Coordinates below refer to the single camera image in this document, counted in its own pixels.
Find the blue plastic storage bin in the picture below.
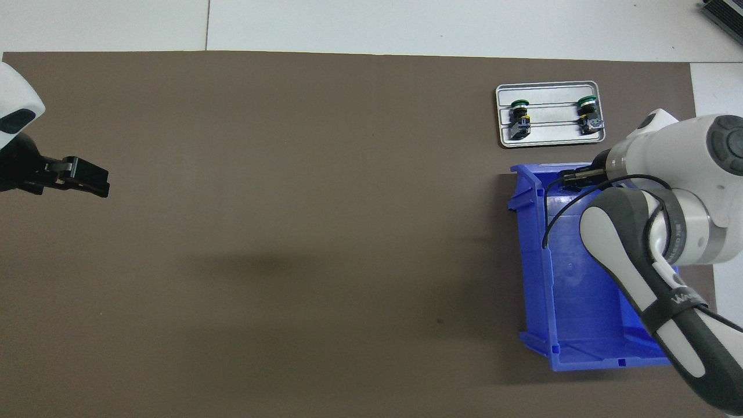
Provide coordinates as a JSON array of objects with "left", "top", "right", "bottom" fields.
[{"left": 507, "top": 161, "right": 681, "bottom": 372}]

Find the green push button black block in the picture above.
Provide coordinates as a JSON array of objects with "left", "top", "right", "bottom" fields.
[{"left": 510, "top": 99, "right": 532, "bottom": 140}]

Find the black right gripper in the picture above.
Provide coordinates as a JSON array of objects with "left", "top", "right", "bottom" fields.
[{"left": 562, "top": 149, "right": 610, "bottom": 188}]

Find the brown paper table mat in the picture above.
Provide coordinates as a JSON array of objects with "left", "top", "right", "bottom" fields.
[{"left": 0, "top": 51, "right": 731, "bottom": 418}]

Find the green push button grey block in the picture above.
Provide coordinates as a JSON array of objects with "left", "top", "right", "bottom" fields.
[{"left": 578, "top": 96, "right": 605, "bottom": 136}]

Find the dark grey ribbed device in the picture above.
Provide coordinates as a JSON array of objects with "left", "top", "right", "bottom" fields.
[{"left": 699, "top": 0, "right": 743, "bottom": 31}]

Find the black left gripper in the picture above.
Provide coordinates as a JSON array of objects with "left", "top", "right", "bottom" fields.
[{"left": 0, "top": 134, "right": 111, "bottom": 198}]

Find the grey metal tray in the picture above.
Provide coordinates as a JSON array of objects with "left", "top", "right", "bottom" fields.
[{"left": 495, "top": 81, "right": 607, "bottom": 149}]

